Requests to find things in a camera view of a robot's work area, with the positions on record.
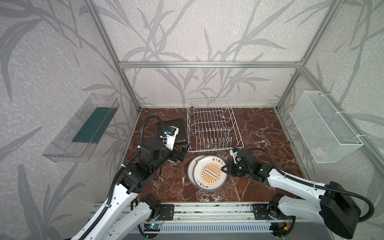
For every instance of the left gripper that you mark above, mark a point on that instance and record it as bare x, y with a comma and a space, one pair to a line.
177, 152

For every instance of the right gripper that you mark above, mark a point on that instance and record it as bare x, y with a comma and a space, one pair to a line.
235, 165

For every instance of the white round plate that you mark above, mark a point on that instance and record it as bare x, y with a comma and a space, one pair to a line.
191, 168
207, 173

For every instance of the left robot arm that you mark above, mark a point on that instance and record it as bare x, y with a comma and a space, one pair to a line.
130, 180

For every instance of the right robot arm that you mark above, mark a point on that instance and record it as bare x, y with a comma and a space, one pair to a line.
328, 204

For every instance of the green led circuit board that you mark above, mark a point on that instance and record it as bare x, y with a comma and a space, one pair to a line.
152, 227

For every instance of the green mat in bin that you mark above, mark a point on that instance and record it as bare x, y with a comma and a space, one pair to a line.
95, 126

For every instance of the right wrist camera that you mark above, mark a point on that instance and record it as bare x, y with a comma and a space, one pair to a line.
234, 153

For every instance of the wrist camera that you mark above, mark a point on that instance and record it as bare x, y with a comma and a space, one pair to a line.
234, 153
169, 137

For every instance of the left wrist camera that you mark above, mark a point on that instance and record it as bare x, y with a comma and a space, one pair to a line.
169, 137

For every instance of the white wire dish rack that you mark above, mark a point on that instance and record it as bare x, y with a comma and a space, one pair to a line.
212, 125

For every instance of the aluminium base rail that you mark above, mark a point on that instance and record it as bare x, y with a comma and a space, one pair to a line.
241, 211

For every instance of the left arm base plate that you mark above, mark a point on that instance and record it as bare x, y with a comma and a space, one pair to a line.
166, 211

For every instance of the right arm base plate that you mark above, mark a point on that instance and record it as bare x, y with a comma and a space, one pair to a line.
269, 212

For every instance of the white mesh wall basket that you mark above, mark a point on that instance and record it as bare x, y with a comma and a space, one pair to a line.
325, 131

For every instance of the clear plastic wall bin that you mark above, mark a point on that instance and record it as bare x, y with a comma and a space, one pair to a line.
61, 149

